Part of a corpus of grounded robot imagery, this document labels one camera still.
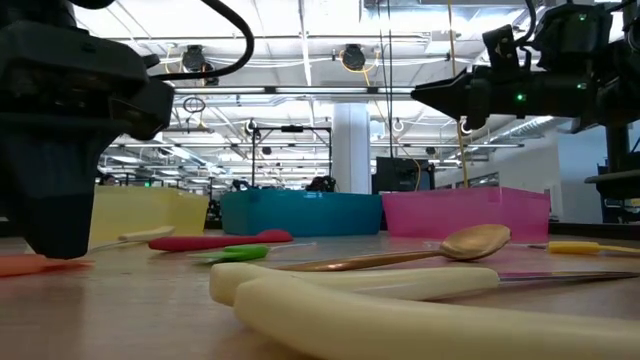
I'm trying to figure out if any yellow plastic bin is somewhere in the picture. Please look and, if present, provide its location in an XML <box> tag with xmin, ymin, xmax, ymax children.
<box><xmin>88</xmin><ymin>185</ymin><xmax>210</xmax><ymax>250</ymax></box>

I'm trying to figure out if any green spatula clear handle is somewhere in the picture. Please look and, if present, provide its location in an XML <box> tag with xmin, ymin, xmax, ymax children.
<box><xmin>187</xmin><ymin>241</ymin><xmax>317</xmax><ymax>265</ymax></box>

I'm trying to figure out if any grey side desk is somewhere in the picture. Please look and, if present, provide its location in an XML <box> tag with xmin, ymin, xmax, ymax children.
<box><xmin>583</xmin><ymin>168</ymin><xmax>640</xmax><ymax>224</ymax></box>

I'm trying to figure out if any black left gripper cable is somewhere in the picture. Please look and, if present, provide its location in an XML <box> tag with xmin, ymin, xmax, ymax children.
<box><xmin>69</xmin><ymin>0</ymin><xmax>256</xmax><ymax>82</ymax></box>

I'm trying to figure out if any black ceiling cable reel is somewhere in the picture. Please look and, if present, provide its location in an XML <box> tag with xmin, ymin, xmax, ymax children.
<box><xmin>341</xmin><ymin>43</ymin><xmax>367</xmax><ymax>72</ymax></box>
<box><xmin>182</xmin><ymin>43</ymin><xmax>220</xmax><ymax>86</ymax></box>

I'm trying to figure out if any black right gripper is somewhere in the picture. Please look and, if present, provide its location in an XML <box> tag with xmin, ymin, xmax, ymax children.
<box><xmin>410</xmin><ymin>67</ymin><xmax>601</xmax><ymax>131</ymax></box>

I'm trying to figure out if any pink plastic bin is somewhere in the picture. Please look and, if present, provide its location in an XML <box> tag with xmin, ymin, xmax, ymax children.
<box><xmin>381</xmin><ymin>186</ymin><xmax>552</xmax><ymax>245</ymax></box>

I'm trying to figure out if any black background bag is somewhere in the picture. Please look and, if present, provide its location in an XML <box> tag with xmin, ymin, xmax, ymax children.
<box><xmin>305</xmin><ymin>174</ymin><xmax>337</xmax><ymax>193</ymax></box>

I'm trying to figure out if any red silicone spoon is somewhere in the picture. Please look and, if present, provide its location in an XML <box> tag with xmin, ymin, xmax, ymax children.
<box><xmin>148</xmin><ymin>229</ymin><xmax>295</xmax><ymax>253</ymax></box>

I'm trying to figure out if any gold metal spoon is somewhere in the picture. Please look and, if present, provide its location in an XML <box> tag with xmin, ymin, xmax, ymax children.
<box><xmin>273</xmin><ymin>223</ymin><xmax>513</xmax><ymax>273</ymax></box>

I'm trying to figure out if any blue plastic bin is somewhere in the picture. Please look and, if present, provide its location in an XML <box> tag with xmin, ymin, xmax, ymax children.
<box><xmin>220</xmin><ymin>188</ymin><xmax>384</xmax><ymax>237</ymax></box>

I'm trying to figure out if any black background rig frame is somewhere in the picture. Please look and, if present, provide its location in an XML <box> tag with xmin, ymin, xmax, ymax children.
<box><xmin>249</xmin><ymin>124</ymin><xmax>334</xmax><ymax>191</ymax></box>

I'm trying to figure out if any yellow spatula clear handle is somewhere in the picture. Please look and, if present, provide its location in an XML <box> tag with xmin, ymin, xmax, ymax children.
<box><xmin>527</xmin><ymin>240</ymin><xmax>640</xmax><ymax>256</ymax></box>

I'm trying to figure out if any yellow cable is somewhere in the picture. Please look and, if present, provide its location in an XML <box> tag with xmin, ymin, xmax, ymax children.
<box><xmin>446</xmin><ymin>0</ymin><xmax>470</xmax><ymax>189</ymax></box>

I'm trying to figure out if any orange spatula clear handle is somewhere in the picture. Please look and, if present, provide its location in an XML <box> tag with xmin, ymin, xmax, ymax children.
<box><xmin>0</xmin><ymin>253</ymin><xmax>95</xmax><ymax>279</ymax></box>

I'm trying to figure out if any cream handled table knife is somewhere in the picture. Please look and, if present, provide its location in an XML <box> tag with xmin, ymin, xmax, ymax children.
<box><xmin>208</xmin><ymin>262</ymin><xmax>640</xmax><ymax>307</ymax></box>
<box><xmin>87</xmin><ymin>225</ymin><xmax>176</xmax><ymax>254</ymax></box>
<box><xmin>233</xmin><ymin>277</ymin><xmax>640</xmax><ymax>360</ymax></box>

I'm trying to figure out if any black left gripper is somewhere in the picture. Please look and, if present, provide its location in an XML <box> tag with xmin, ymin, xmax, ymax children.
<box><xmin>0</xmin><ymin>19</ymin><xmax>176</xmax><ymax>260</ymax></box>

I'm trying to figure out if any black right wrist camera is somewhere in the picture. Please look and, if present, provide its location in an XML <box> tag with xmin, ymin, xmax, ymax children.
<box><xmin>482</xmin><ymin>23</ymin><xmax>524</xmax><ymax>71</ymax></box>

